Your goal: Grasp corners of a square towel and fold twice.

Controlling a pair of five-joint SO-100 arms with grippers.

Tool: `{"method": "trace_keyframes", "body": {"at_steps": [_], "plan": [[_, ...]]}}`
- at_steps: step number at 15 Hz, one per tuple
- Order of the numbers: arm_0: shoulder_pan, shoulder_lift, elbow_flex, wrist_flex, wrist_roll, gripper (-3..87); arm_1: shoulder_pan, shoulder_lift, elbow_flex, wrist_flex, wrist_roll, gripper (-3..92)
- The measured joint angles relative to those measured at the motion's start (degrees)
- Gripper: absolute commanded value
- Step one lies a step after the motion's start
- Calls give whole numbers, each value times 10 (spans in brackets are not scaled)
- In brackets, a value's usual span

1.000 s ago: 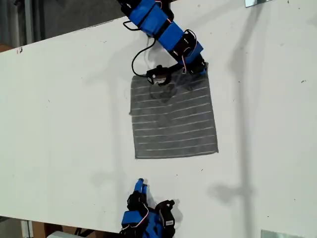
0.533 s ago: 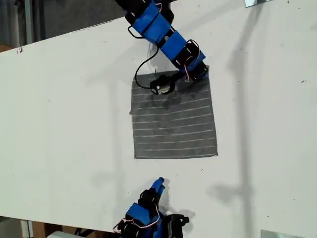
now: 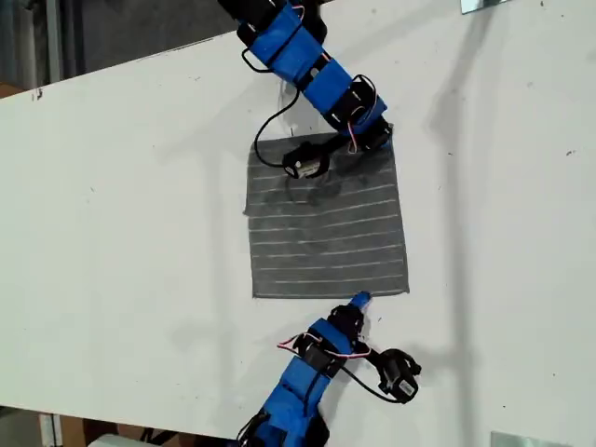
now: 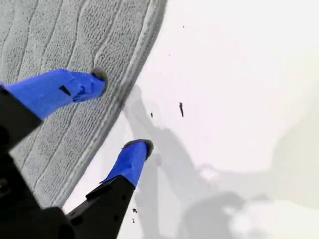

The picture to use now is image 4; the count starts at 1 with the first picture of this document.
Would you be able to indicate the grey striped towel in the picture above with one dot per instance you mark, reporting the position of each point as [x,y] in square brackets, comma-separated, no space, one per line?
[62,37]

